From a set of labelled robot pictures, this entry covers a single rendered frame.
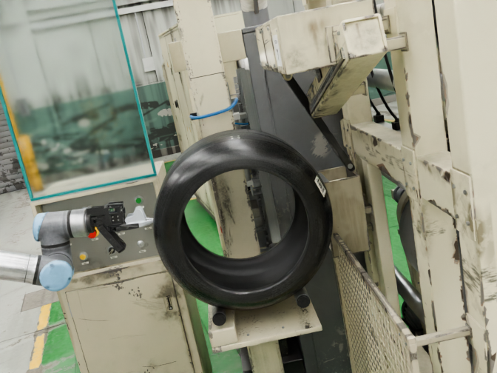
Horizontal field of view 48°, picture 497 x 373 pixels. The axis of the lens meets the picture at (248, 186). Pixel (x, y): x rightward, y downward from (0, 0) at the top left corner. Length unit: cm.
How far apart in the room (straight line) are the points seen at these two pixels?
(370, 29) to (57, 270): 110
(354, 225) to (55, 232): 106
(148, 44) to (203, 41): 905
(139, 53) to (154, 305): 875
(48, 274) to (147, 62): 939
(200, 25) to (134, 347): 148
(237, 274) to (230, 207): 25
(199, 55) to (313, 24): 69
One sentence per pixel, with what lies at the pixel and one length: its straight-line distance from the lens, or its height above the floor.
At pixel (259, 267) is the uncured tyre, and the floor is 95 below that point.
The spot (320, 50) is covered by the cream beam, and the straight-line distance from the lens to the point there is 144.
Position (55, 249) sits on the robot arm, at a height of 123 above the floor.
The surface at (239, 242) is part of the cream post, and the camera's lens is 215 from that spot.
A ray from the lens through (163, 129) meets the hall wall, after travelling 1105.
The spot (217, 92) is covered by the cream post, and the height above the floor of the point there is 159.
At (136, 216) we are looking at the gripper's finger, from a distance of 183.
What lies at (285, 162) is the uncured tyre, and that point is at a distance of 169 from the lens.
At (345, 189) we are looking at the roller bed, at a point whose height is 116.
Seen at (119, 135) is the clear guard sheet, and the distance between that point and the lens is 243.
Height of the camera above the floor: 172
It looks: 14 degrees down
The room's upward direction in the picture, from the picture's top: 11 degrees counter-clockwise
